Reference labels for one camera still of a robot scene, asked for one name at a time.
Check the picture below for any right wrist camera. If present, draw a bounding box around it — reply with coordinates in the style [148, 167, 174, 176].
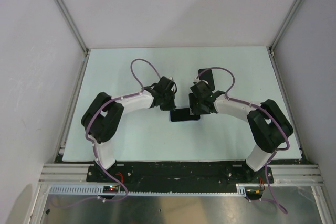
[190, 78, 213, 99]

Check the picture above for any black phone case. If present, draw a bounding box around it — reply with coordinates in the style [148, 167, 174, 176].
[198, 68, 216, 91]

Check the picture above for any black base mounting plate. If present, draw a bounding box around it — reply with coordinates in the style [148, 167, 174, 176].
[86, 161, 274, 193]

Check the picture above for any light blue phone case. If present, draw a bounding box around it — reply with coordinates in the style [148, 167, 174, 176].
[169, 108, 202, 123]

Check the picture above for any white slotted cable duct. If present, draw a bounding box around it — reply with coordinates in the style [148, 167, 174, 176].
[49, 184, 247, 197]

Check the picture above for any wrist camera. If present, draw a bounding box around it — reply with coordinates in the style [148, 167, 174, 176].
[190, 78, 213, 99]
[154, 76, 177, 94]

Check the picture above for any aluminium frame post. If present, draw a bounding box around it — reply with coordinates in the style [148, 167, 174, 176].
[54, 0, 89, 56]
[269, 0, 305, 56]

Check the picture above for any dark phone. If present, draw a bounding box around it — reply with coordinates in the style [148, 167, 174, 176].
[169, 108, 201, 122]

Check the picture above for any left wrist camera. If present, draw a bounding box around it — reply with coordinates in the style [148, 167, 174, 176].
[154, 76, 177, 94]

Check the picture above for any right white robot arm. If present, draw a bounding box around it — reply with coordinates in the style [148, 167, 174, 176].
[188, 91, 293, 183]

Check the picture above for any aluminium front rail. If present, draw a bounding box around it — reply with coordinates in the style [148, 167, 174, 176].
[39, 164, 324, 186]

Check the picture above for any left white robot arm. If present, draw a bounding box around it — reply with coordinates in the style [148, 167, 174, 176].
[81, 88, 176, 182]

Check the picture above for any right aluminium frame post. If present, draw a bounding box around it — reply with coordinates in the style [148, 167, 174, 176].
[269, 0, 305, 56]

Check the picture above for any left aluminium frame post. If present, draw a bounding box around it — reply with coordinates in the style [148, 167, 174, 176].
[54, 0, 89, 56]

